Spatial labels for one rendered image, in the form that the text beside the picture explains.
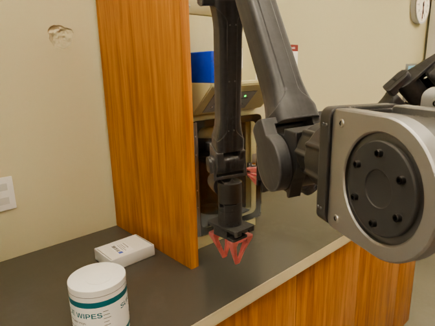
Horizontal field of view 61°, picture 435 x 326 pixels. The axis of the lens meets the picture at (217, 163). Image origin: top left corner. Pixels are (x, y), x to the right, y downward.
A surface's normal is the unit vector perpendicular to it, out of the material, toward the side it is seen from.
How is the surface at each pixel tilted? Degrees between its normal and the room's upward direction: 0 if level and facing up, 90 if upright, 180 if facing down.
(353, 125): 90
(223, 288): 0
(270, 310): 90
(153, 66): 90
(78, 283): 0
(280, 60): 58
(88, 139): 90
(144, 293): 0
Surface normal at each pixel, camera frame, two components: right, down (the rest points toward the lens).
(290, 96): 0.19, -0.32
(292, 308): 0.68, 0.17
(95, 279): -0.02, -0.97
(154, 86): -0.74, 0.18
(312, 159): -0.96, 0.00
